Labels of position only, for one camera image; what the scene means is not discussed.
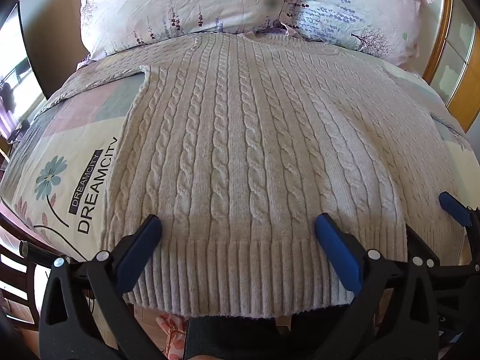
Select floral printed bed sheet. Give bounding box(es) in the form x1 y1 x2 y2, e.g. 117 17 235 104
0 45 480 267

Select floral pillow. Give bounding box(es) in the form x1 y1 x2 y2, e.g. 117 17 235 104
71 0 287 61
279 0 433 71

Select pink floral slipper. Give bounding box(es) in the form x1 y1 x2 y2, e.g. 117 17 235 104
155 314 189 360

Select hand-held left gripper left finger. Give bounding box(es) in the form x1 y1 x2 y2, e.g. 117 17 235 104
39 214 166 360

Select person's dark trousers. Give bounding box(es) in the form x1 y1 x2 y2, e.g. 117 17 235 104
183 305 376 360

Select dark wooden chair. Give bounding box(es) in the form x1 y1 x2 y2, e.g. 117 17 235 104
0 210 92 332

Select beige cable knit sweater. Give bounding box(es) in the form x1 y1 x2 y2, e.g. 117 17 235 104
41 32 467 317

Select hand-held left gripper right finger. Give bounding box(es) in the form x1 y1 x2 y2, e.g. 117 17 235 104
314 213 439 360

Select purple curtain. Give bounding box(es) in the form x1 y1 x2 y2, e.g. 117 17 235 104
0 79 24 141

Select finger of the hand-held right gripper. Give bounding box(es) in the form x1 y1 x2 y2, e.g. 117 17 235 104
439 191 480 230
407 225 441 269

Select wooden headboard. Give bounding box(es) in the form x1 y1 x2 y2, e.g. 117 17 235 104
423 0 480 133

